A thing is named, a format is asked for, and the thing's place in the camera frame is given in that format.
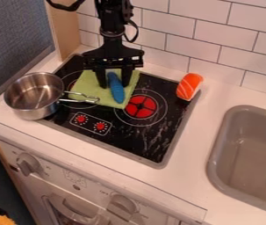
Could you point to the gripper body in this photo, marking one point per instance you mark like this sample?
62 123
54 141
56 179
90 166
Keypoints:
113 52

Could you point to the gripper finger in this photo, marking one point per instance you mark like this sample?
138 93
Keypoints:
126 76
100 78

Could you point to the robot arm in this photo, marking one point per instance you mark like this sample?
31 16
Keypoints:
111 11

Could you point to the green cloth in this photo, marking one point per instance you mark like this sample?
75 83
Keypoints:
95 88

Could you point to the blue fork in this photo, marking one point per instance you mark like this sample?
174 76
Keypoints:
116 88

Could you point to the toy stove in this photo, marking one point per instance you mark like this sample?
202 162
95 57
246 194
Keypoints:
139 126

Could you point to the orange toy sushi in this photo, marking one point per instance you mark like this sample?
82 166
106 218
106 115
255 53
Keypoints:
189 86

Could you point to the silver pot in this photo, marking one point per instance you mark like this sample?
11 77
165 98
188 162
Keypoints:
33 95

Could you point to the toy sink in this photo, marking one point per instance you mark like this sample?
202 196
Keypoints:
248 158

